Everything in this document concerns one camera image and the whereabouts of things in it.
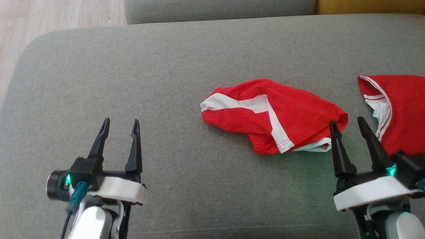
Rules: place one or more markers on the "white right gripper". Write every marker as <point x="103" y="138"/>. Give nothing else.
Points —
<point x="368" y="192"/>

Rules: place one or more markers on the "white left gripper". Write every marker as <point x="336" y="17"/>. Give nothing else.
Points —
<point x="123" y="191"/>

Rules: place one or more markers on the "red Bulls 23 jersey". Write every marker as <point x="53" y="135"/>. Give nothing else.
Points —
<point x="408" y="109"/>

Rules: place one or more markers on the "red white basketball shorts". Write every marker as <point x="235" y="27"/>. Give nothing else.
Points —
<point x="298" y="109"/>

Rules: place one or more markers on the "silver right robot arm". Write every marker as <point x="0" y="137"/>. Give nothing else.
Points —
<point x="398" y="225"/>

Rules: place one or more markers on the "yellow backed grey sofa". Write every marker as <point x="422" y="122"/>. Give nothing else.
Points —
<point x="215" y="10"/>

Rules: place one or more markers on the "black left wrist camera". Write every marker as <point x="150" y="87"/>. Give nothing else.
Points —
<point x="83" y="169"/>

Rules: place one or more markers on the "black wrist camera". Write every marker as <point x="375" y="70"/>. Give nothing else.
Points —
<point x="408" y="169"/>
<point x="83" y="169"/>

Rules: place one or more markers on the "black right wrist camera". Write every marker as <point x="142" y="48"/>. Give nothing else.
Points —
<point x="408" y="169"/>

